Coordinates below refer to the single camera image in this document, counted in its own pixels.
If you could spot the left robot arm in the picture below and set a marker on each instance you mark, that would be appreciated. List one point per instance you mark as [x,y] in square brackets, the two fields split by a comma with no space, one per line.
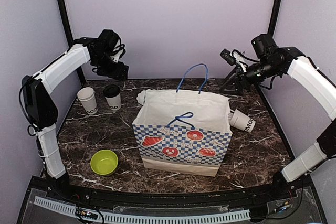
[103,53]

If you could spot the right black corner post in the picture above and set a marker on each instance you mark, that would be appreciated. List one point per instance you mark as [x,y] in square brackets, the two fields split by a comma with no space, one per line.
[274,17]

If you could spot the black front rail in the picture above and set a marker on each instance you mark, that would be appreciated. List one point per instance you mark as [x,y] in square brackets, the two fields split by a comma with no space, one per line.
[186,191]

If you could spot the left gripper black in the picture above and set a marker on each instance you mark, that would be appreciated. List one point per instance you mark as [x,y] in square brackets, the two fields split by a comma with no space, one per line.
[118,73]

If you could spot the white slotted cable duct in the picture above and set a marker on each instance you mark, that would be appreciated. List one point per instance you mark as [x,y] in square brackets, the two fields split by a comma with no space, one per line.
[87,215]

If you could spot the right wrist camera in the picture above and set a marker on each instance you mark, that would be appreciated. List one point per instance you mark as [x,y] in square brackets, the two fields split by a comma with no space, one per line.
[264,45]

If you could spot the black corner post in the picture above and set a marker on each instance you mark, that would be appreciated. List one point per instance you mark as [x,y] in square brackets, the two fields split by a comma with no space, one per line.
[65,21]
[274,17]

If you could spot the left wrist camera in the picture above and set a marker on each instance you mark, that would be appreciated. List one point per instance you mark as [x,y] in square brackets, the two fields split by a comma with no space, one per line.
[110,39]

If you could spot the white cup holding straws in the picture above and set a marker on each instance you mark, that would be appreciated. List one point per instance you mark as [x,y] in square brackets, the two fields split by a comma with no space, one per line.
[239,120]

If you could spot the left black corner post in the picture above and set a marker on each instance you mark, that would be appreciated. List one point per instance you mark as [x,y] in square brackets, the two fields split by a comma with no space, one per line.
[65,21]

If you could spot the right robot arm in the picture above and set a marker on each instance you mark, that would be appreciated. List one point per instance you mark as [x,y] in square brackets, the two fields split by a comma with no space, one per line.
[275,61]

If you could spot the white paper coffee cup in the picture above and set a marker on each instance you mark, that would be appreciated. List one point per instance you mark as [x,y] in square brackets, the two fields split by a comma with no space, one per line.
[114,103]

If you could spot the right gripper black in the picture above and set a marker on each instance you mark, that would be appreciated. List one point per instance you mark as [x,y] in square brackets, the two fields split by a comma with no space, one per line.
[234,80]

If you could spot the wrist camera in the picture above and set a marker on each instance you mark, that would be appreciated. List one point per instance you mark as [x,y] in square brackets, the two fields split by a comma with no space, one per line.
[110,39]
[264,45]

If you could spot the stack of white paper cups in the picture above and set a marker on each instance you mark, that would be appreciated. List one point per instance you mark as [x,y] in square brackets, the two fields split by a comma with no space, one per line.
[87,98]

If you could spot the green bowl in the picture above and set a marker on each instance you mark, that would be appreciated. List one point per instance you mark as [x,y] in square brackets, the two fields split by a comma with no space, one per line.
[104,162]

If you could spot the white fluted ceramic bowl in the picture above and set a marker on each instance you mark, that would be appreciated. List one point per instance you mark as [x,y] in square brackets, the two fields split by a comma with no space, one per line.
[141,97]

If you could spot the patterned paper takeout bag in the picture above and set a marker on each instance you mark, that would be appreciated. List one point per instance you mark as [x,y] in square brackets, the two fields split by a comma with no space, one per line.
[183,131]

